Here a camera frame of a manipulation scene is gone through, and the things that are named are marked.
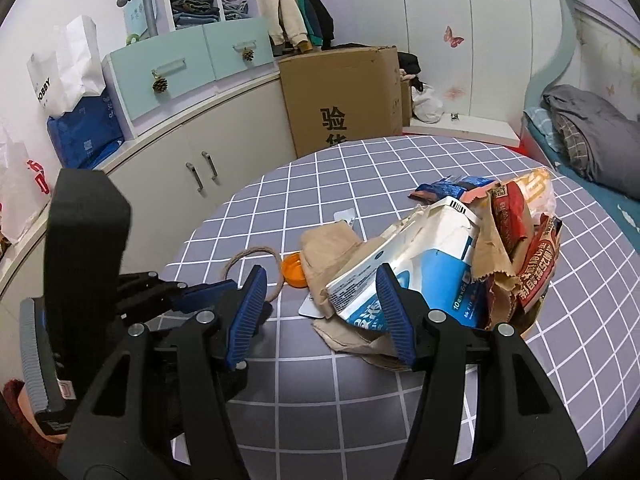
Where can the black clothes pile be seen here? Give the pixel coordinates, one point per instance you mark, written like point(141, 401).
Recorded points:
point(410, 62)

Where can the black hanging jacket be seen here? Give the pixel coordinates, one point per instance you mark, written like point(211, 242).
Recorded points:
point(322, 20)

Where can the white plastic bag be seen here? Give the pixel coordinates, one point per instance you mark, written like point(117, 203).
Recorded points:
point(427, 107)

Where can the blue plastic bag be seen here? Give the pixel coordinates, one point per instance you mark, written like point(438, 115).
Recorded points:
point(85, 130)

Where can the person's left forearm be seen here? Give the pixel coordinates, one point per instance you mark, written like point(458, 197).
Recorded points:
point(27, 407)

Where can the small green object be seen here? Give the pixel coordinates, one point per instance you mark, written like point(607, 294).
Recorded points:
point(134, 38)

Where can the folded dark jeans stack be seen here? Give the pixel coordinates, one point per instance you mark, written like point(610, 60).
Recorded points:
point(192, 7)

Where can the white bag red print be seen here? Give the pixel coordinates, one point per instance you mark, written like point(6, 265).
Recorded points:
point(20, 200)

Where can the white wardrobe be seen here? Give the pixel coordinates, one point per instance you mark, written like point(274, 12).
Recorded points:
point(425, 5)

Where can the red printed snack packet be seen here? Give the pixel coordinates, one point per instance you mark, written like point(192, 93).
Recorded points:
point(537, 270)

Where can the dark red snack packet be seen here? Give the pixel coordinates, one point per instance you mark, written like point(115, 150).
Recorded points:
point(507, 215)

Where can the blue white tissue pack wrapper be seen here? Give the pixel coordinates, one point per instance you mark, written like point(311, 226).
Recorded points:
point(440, 270)

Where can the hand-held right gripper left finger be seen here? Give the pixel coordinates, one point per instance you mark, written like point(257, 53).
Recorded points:
point(247, 310)

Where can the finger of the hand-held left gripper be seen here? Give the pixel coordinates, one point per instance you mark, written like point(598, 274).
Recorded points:
point(200, 295)

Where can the white board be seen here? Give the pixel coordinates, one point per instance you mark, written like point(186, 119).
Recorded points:
point(475, 130)

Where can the clear orange plastic packet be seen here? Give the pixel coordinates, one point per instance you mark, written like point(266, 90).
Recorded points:
point(535, 185)

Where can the narrow mint green drawer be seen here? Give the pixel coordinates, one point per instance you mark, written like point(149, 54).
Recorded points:
point(235, 40)

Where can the pink butterfly sticker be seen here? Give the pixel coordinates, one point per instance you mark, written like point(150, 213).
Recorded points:
point(452, 36)

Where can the orange bottle cap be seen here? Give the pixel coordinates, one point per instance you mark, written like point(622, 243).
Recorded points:
point(292, 270)

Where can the blue snack packet pink edges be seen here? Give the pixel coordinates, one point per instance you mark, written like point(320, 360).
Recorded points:
point(440, 189)

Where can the small white tag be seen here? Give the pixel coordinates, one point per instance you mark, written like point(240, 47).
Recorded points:
point(344, 217)

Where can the red ottoman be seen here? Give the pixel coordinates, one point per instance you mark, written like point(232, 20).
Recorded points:
point(522, 145)

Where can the grey blanket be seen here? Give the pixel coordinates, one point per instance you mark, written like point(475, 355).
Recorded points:
point(610, 130)

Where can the white paper shopping bag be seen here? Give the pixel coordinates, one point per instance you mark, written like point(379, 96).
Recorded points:
point(60, 70)

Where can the folded light jeans stack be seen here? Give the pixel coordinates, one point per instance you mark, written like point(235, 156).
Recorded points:
point(234, 7)

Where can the large cardboard box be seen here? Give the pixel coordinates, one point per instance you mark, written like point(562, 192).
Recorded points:
point(340, 90)

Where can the white curved cabinet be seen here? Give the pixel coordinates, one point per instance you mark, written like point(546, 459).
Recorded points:
point(165, 160)

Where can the cream hanging jacket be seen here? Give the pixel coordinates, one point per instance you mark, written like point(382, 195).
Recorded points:
point(272, 0)

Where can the teal patterned bedsheet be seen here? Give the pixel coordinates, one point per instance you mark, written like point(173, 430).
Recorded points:
point(615, 210)

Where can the grey plaid cloth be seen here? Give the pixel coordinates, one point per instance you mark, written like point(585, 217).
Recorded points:
point(575, 142)

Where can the pine cone drawer knob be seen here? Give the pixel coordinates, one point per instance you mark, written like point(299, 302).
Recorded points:
point(160, 85)
point(248, 55)

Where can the small cardboard box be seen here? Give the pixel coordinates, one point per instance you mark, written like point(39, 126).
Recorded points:
point(406, 105)

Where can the twine loop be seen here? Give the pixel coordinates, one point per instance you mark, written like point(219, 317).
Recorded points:
point(250, 250)

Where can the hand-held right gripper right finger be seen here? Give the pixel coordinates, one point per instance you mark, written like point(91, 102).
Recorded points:
point(395, 310)

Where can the wide mint green drawer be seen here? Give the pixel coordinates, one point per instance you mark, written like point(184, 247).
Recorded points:
point(145, 90)

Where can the beige paper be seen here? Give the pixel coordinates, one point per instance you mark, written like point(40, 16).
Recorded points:
point(325, 255)

